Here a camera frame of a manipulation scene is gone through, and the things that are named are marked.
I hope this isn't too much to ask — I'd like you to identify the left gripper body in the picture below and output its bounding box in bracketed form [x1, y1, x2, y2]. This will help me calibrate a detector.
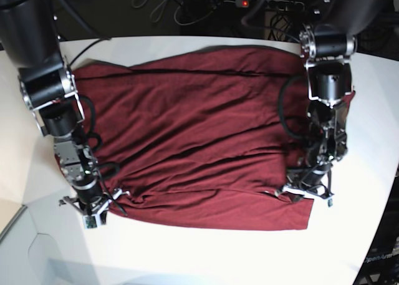
[274, 163, 333, 201]

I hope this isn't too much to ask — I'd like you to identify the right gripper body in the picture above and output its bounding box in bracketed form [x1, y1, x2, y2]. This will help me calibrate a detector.
[59, 183, 130, 226]

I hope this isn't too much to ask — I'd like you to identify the dark red t-shirt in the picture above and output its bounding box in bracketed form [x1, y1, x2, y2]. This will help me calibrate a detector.
[54, 44, 357, 232]

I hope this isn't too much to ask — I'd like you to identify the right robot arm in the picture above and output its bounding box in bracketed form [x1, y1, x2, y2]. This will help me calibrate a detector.
[1, 0, 123, 229]

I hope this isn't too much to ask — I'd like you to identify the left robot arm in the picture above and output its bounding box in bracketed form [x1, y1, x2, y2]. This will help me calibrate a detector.
[274, 0, 391, 205]

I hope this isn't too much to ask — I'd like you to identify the black power strip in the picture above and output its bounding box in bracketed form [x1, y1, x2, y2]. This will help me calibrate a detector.
[234, 0, 305, 12]

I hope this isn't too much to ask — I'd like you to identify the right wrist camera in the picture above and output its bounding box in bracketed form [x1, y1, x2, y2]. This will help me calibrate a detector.
[82, 215, 102, 229]

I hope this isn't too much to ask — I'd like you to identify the white cable loop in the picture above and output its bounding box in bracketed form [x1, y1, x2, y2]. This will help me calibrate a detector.
[150, 0, 222, 26]

